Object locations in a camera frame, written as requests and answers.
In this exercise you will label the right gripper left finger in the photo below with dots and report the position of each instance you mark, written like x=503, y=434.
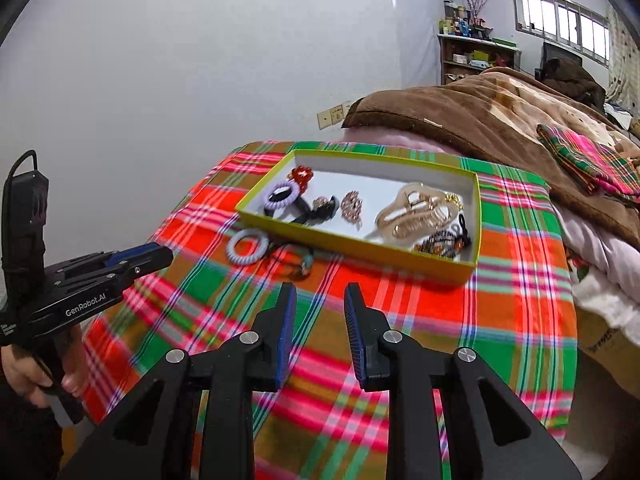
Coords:
x=253, y=361

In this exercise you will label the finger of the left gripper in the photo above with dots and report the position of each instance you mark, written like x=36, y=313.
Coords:
x=103, y=286
x=99, y=260

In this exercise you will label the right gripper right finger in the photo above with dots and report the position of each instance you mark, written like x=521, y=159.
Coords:
x=387, y=360

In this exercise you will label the translucent pink hair claw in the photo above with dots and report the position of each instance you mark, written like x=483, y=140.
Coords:
x=416, y=212

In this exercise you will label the silver rhinestone brooch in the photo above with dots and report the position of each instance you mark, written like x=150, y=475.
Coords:
x=351, y=208

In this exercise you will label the black wristband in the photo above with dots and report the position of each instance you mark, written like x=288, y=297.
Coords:
x=286, y=208

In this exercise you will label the person left hand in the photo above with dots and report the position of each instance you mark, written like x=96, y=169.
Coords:
x=28, y=379

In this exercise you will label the red green plaid cloth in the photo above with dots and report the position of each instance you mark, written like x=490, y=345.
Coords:
x=516, y=312

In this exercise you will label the yellow-green white tray box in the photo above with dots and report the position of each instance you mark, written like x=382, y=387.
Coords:
x=377, y=179

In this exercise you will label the pink bed sheet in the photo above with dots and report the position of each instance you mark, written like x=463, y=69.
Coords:
x=395, y=139

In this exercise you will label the cardboard bed base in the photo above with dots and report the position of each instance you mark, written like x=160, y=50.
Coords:
x=610, y=348

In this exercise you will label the white floral duvet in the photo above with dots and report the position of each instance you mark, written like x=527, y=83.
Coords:
x=611, y=286

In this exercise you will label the brown fleece blanket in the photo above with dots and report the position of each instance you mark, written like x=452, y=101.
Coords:
x=494, y=116

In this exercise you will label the folded plaid cloth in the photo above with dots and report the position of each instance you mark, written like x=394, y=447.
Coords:
x=598, y=169

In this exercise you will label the dark wooden shelf unit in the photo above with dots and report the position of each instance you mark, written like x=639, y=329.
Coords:
x=461, y=56

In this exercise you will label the dark clothes on chair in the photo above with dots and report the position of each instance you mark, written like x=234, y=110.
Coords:
x=562, y=71

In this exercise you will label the patterned curtain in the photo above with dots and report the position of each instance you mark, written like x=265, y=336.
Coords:
x=623, y=65

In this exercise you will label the barred window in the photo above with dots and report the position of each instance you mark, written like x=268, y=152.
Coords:
x=567, y=24

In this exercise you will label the wall power sockets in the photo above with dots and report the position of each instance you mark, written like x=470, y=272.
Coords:
x=333, y=116

